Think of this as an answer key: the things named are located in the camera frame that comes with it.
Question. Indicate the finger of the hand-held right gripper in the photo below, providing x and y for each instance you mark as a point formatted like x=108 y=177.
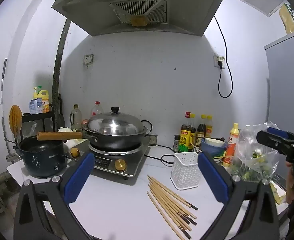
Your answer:
x=276 y=131
x=269 y=140

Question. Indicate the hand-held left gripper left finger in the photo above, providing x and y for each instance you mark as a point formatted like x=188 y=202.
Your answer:
x=79 y=177

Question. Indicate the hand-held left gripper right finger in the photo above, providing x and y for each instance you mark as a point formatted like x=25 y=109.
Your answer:
x=211 y=177

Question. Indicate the white perforated utensil basket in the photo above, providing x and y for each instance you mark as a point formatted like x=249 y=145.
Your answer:
x=184 y=170

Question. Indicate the bunch of wooden chopsticks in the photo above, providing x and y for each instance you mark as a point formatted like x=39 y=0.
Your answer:
x=171 y=202

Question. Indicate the person's right hand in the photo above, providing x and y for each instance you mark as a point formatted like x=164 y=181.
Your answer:
x=290 y=182

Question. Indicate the green yellow scrub sponge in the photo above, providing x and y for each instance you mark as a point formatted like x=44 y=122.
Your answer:
x=218 y=158

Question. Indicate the clear plastic bag of vegetables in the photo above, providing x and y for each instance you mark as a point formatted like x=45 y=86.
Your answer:
x=251 y=152

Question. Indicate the yellow squeeze bottle orange label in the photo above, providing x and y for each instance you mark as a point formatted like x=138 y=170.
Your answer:
x=231 y=142

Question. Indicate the thin wooden stick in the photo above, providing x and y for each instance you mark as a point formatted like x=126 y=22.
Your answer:
x=192 y=145

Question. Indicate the dark blue electric pot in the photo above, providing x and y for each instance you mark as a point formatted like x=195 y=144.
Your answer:
x=42 y=160

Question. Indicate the small black capped spice jar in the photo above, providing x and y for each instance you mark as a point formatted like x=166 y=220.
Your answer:
x=176 y=143

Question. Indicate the grey refrigerator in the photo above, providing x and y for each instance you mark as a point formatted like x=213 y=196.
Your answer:
x=284 y=80

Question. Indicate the steel induction cooker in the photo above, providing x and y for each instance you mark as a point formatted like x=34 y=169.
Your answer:
x=132 y=162

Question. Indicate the small reddish vegetable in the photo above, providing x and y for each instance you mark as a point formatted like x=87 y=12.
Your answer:
x=84 y=122

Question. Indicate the clear oil bottle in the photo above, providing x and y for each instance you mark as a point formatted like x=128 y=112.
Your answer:
x=76 y=118

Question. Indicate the steel wok lid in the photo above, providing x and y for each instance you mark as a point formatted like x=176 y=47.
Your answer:
x=117 y=125

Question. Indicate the grey power outlet box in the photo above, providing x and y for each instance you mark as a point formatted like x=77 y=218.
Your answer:
x=153 y=140

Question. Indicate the red capped clear bottle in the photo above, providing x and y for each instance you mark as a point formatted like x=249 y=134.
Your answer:
x=97 y=110

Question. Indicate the black metal rack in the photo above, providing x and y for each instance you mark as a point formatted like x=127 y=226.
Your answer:
x=44 y=116

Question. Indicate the light blue carton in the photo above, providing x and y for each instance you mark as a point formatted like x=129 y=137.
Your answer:
x=35 y=106

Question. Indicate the yellow dish cloth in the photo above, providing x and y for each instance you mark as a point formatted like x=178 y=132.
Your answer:
x=15 y=120

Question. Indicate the yellow detergent bottle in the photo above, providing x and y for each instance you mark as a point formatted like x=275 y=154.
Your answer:
x=43 y=97

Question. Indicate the dark vertical pipe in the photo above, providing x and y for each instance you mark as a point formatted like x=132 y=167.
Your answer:
x=58 y=75

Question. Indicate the yellow green box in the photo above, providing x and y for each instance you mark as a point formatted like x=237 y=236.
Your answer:
x=289 y=20

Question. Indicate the grey metal rod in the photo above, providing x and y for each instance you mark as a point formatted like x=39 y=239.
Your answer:
x=3 y=80

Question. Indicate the steel range hood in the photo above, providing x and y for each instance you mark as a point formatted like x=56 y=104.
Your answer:
x=87 y=17

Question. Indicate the white wall socket with plug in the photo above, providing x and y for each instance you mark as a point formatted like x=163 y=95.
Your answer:
x=219 y=62

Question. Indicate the dirty empty wall socket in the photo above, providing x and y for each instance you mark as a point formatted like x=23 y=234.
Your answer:
x=88 y=59

